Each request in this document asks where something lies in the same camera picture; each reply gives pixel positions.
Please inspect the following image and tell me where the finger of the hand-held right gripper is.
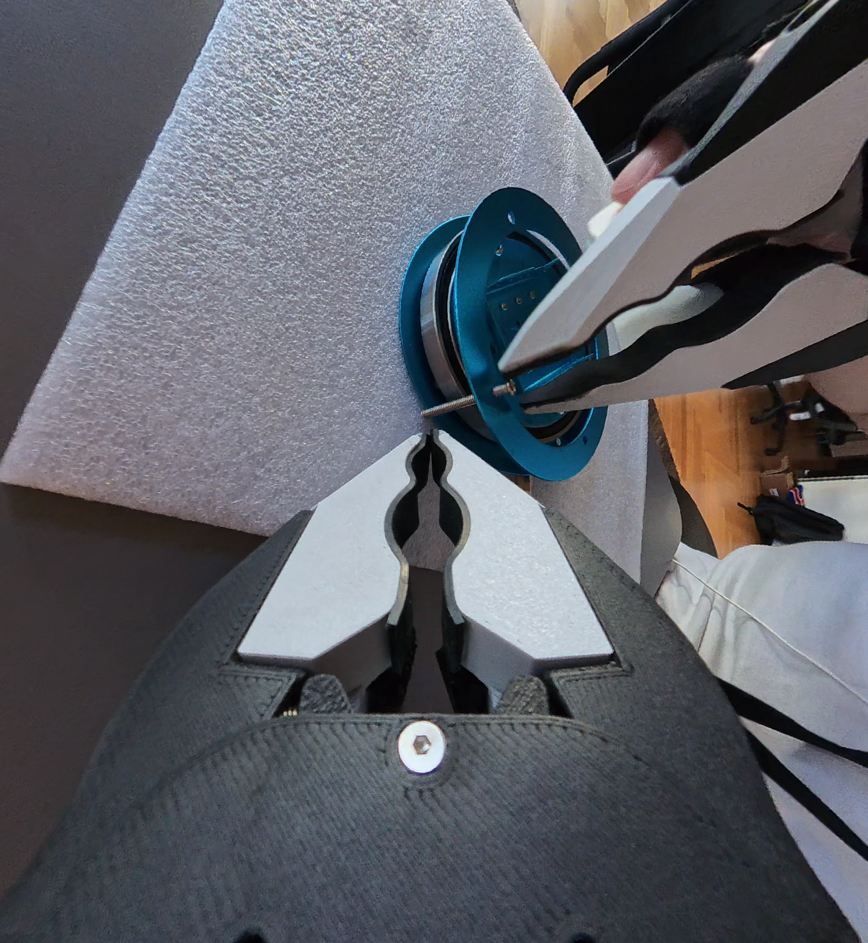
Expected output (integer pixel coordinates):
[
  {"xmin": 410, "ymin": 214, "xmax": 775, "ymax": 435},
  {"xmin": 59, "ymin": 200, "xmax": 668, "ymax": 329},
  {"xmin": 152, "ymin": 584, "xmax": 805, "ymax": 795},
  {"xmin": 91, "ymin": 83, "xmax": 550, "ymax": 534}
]
[
  {"xmin": 498, "ymin": 57, "xmax": 868, "ymax": 375},
  {"xmin": 524, "ymin": 245, "xmax": 868, "ymax": 412}
]

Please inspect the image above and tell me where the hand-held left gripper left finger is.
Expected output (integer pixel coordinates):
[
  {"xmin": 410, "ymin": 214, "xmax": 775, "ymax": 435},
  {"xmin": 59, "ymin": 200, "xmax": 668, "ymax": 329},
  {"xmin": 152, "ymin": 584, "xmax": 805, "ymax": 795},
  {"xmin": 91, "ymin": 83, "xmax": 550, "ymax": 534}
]
[{"xmin": 237, "ymin": 433, "xmax": 433, "ymax": 714}]

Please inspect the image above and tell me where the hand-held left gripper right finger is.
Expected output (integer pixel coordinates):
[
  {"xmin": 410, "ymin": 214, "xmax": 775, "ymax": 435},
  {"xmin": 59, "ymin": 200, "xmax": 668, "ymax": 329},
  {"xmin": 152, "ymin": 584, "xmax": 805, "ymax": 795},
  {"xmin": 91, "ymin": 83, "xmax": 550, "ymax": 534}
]
[{"xmin": 431, "ymin": 429, "xmax": 617, "ymax": 714}]

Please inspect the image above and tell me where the long silver screw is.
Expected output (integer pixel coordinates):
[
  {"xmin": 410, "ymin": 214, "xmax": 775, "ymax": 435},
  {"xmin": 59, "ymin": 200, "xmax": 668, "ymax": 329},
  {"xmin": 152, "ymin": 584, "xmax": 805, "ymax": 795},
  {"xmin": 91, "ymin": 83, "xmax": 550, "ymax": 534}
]
[{"xmin": 421, "ymin": 379, "xmax": 517, "ymax": 419}]

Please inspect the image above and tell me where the blue metal turntable bearing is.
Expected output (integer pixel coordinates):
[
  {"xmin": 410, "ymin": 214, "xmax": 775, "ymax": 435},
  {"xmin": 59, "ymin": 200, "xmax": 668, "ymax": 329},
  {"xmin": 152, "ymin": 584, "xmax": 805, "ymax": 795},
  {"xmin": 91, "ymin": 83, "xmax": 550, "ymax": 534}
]
[{"xmin": 399, "ymin": 188, "xmax": 612, "ymax": 483}]

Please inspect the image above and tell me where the dark grey desk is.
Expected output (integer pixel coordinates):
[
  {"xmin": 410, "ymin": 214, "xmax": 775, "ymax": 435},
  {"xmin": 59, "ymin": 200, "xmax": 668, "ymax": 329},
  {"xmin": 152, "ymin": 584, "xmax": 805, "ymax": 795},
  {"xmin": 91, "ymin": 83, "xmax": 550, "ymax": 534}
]
[{"xmin": 0, "ymin": 0, "xmax": 718, "ymax": 922}]

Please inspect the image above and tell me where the person's right hand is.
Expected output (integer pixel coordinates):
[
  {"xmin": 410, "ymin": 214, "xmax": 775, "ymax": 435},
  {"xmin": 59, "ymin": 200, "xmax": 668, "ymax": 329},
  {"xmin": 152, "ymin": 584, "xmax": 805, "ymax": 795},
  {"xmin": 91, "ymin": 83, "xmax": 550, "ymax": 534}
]
[{"xmin": 611, "ymin": 125, "xmax": 693, "ymax": 206}]

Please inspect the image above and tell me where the black office chair base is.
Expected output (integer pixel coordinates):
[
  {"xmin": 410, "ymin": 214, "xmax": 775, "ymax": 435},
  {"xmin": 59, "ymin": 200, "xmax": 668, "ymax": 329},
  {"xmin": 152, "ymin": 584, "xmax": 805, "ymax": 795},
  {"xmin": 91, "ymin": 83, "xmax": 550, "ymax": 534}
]
[{"xmin": 749, "ymin": 379, "xmax": 866, "ymax": 454}]

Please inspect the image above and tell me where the black bag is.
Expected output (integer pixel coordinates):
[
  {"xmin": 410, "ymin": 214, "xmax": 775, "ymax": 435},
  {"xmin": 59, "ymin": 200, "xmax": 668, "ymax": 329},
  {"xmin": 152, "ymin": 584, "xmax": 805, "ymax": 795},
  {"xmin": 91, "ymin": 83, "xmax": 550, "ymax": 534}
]
[{"xmin": 739, "ymin": 492, "xmax": 846, "ymax": 545}]

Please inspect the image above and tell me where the person's white shirt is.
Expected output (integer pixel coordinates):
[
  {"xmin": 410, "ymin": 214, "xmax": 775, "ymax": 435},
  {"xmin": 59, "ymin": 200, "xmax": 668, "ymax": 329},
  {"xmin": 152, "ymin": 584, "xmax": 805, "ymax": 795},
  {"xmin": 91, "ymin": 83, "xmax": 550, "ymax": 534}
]
[{"xmin": 655, "ymin": 541, "xmax": 868, "ymax": 943}]

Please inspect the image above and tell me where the white foam sheet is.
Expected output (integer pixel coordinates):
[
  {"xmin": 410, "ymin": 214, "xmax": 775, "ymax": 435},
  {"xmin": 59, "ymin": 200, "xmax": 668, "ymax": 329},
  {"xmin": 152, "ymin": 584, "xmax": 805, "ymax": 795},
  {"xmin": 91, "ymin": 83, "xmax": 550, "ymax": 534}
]
[{"xmin": 0, "ymin": 0, "xmax": 652, "ymax": 583}]

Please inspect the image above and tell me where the black lanyard strap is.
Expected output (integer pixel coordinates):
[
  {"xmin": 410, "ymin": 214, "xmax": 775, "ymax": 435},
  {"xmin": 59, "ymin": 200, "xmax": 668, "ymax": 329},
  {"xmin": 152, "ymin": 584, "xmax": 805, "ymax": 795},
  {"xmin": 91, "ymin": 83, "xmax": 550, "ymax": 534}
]
[{"xmin": 721, "ymin": 681, "xmax": 868, "ymax": 894}]

